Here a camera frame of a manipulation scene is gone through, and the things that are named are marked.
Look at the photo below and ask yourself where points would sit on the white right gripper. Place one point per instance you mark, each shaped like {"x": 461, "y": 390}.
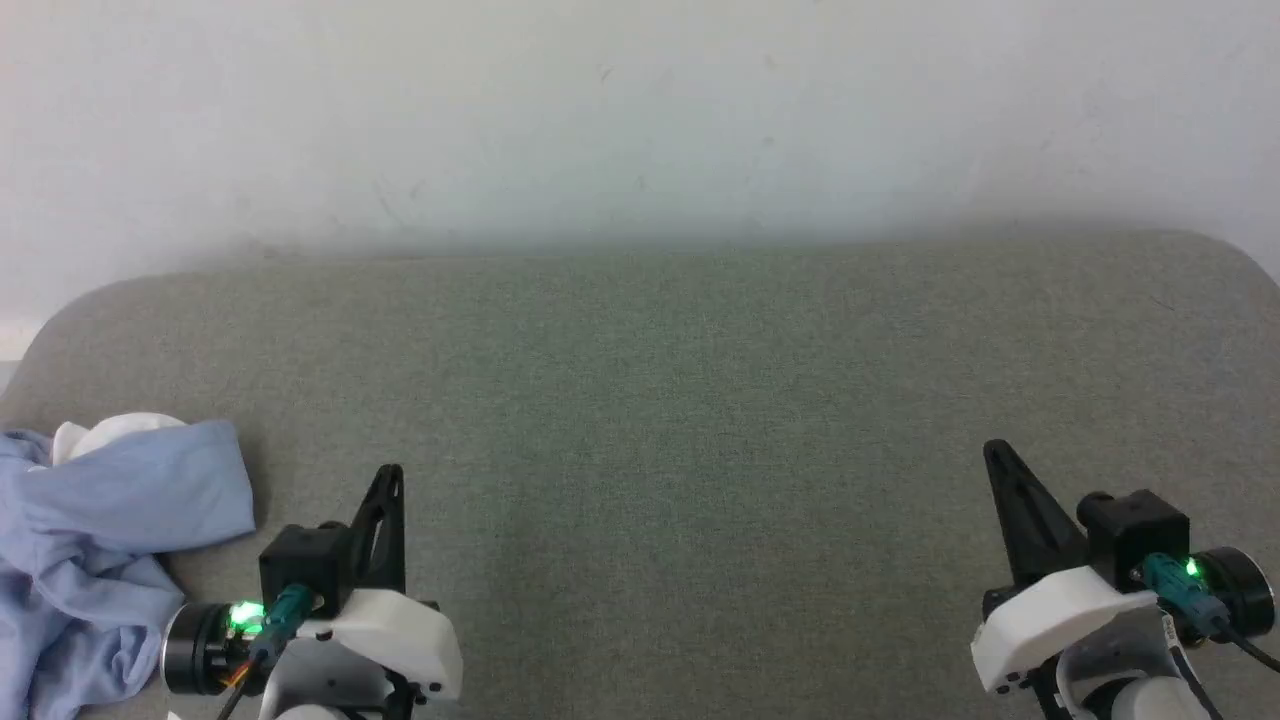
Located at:
{"x": 1050, "y": 615}

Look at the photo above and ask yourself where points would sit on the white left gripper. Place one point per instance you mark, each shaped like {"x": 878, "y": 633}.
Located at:
{"x": 400, "y": 630}

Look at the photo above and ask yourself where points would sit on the light blue and white garment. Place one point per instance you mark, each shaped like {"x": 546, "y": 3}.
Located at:
{"x": 110, "y": 500}

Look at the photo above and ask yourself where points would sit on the grey-green fabric sofa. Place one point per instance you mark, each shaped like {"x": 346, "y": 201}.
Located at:
{"x": 680, "y": 420}

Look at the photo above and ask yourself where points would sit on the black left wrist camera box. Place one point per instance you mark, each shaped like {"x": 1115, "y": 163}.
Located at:
{"x": 300, "y": 560}

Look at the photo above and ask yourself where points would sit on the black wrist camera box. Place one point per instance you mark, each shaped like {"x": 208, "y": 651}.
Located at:
{"x": 300, "y": 560}
{"x": 1140, "y": 525}

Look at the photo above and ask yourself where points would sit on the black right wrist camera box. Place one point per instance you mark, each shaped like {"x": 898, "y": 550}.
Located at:
{"x": 1140, "y": 525}

